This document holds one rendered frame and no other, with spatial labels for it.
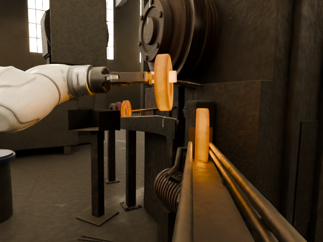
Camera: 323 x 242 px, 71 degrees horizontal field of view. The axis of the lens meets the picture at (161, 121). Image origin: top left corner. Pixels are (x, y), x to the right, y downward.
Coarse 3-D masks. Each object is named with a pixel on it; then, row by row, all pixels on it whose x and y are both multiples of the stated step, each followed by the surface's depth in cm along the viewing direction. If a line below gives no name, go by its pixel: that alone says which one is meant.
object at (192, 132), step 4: (192, 128) 71; (212, 128) 70; (188, 132) 71; (192, 132) 71; (188, 136) 71; (192, 136) 71; (188, 140) 71; (192, 140) 71; (192, 144) 71; (192, 148) 71; (192, 152) 71; (192, 156) 71; (208, 156) 70
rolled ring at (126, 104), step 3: (123, 102) 179; (126, 102) 173; (129, 102) 174; (123, 105) 180; (126, 105) 171; (129, 105) 172; (123, 108) 183; (126, 108) 171; (129, 108) 171; (123, 111) 184; (126, 111) 172; (129, 111) 170; (123, 114) 183; (126, 114) 172; (129, 114) 170
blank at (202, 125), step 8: (200, 112) 59; (208, 112) 59; (200, 120) 57; (208, 120) 57; (200, 128) 56; (208, 128) 56; (200, 136) 55; (208, 136) 55; (200, 144) 56; (208, 144) 55; (200, 152) 56; (208, 152) 56; (200, 160) 58
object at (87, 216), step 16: (80, 112) 154; (96, 112) 161; (112, 112) 144; (80, 128) 155; (96, 128) 149; (112, 128) 145; (96, 144) 145; (96, 160) 147; (96, 176) 148; (96, 192) 149; (96, 208) 150; (96, 224) 142
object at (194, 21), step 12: (192, 0) 88; (192, 12) 89; (204, 12) 91; (192, 24) 89; (204, 24) 91; (192, 36) 89; (192, 48) 93; (180, 60) 98; (192, 60) 97; (180, 72) 99
